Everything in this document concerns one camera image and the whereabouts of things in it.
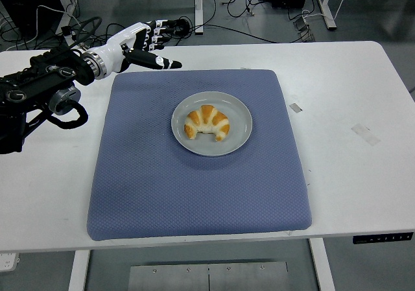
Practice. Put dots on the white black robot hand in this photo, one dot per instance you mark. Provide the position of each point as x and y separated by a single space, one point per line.
123 44

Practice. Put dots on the golden croissant bread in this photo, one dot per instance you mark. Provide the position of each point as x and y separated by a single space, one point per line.
207 121

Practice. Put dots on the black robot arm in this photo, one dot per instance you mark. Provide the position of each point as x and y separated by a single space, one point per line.
42 77

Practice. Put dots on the round grey plate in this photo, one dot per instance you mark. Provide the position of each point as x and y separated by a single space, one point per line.
240 122

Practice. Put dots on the grey metal plate with screws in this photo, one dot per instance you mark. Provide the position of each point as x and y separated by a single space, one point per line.
207 278

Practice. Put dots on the small black plug box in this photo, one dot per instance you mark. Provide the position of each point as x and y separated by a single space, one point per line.
66 30

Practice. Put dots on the white background desk leg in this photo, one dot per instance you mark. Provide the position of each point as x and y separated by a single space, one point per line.
66 2
198 9
327 7

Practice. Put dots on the blue quilted mat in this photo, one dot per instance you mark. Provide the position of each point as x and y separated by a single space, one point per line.
194 190

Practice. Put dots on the grey foot pedal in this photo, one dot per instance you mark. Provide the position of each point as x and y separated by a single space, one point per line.
303 28

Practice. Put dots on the small grey tape strip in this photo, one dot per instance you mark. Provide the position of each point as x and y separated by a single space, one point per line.
295 107

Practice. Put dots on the white table leg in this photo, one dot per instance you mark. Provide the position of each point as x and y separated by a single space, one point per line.
78 271
322 268

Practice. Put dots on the white power strip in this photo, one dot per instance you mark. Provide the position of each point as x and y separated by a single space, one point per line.
8 262

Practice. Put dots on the large grey tape strip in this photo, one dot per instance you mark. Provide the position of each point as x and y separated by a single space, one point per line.
365 134

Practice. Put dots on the black table control panel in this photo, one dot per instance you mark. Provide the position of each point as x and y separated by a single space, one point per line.
382 238

